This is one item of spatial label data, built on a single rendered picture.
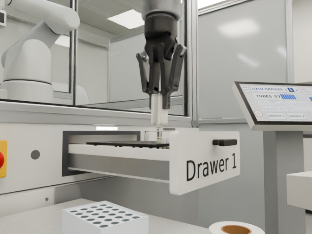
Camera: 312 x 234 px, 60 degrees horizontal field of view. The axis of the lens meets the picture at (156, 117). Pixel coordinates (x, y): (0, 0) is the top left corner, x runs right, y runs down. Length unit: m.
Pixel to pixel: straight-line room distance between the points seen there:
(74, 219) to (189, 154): 0.22
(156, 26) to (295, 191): 0.48
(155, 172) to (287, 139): 1.11
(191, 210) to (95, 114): 0.65
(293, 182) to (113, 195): 0.48
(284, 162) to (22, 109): 1.26
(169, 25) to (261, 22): 1.87
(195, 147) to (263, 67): 1.87
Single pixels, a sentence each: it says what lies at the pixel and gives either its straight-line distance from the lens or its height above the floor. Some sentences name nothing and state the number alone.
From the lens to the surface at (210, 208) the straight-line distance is 2.55.
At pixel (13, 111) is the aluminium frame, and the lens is 0.66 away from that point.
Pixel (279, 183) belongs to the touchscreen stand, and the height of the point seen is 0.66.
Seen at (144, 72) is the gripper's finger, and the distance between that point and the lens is 0.63.
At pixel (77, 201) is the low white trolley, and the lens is 0.70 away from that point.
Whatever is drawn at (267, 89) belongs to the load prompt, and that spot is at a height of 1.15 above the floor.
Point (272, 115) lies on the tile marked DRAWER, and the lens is 1.42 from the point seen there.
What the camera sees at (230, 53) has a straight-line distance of 2.47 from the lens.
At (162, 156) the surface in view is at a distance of 0.51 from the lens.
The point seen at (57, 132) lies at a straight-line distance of 0.70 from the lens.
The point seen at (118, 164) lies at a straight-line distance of 0.58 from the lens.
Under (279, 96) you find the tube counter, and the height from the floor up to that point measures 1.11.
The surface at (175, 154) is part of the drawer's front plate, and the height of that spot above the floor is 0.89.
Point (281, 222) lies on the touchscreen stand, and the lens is 1.59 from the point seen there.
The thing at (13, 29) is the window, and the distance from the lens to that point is 0.70.
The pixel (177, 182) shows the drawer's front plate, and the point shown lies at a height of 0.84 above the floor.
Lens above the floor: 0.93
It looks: 3 degrees up
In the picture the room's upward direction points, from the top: straight up
